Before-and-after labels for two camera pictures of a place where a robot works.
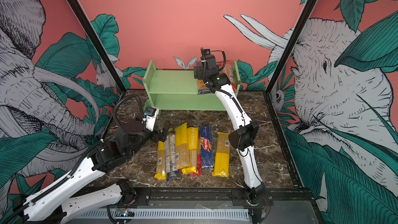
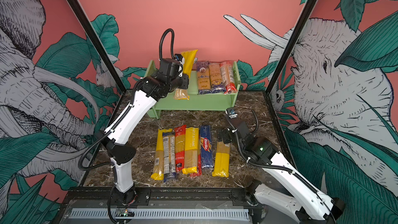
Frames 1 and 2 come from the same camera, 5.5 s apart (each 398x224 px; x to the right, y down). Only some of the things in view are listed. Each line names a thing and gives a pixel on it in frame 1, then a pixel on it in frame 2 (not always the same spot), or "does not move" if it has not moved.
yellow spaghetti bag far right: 222,166 does not move
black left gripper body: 146,138 → 181,83
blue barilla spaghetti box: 207,158 does not move
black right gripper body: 199,71 → 227,136
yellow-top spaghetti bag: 182,147 → 188,57
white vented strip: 167,214 does not move
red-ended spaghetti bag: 229,71 does not move
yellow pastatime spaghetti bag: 193,141 does not move
